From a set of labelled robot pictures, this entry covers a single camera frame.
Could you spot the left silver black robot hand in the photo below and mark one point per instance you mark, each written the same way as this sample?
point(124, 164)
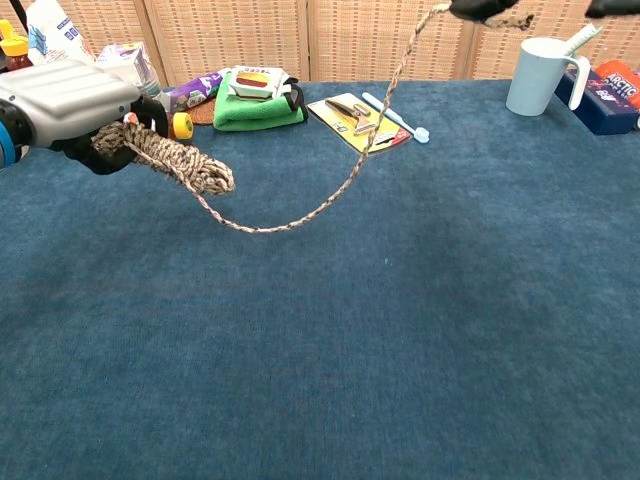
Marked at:
point(70, 100)

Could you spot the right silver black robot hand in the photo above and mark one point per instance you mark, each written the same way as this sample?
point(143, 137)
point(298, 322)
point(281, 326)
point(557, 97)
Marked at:
point(475, 10)

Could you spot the tall white plastic pouch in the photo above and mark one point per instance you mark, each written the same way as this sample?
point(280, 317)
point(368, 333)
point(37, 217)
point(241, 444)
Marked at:
point(50, 35)

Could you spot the small white purple carton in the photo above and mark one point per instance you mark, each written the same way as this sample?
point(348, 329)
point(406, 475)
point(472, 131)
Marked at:
point(125, 60)

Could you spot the honey bottle with yellow cap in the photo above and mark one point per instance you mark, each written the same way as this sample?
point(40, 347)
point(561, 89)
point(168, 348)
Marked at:
point(15, 52)

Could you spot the clear plastic tub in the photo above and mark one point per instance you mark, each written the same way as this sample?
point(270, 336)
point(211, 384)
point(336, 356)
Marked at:
point(152, 90)

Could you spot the green white toothbrush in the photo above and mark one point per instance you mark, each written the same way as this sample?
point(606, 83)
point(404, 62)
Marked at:
point(582, 39)

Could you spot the white labelled bottle yellow cap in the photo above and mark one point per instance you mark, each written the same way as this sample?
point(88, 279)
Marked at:
point(182, 125)

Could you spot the woven bamboo folding screen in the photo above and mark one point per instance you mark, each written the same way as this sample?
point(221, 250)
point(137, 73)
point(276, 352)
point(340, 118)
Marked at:
point(350, 40)

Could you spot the purple snack packet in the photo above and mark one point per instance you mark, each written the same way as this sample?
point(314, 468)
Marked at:
point(200, 90)

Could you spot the brown round coaster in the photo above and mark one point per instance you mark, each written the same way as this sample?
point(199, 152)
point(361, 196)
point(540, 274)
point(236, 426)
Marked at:
point(202, 114)

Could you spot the light blue toothbrush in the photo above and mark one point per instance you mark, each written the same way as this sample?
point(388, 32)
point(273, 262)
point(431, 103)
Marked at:
point(405, 125)

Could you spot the peeler on yellow card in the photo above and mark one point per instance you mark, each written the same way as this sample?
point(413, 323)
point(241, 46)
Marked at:
point(385, 142)

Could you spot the orange arctic package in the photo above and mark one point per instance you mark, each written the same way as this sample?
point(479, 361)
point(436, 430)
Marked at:
point(622, 82)

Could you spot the dark blue box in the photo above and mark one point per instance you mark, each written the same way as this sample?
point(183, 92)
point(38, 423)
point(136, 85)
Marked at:
point(605, 117)

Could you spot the green folded towel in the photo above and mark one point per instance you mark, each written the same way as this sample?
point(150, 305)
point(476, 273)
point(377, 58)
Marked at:
point(250, 115)

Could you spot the small white box red print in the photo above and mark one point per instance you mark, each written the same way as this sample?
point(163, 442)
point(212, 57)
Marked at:
point(252, 82)

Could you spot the blue table cloth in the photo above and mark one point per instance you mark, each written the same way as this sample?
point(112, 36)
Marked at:
point(320, 350)

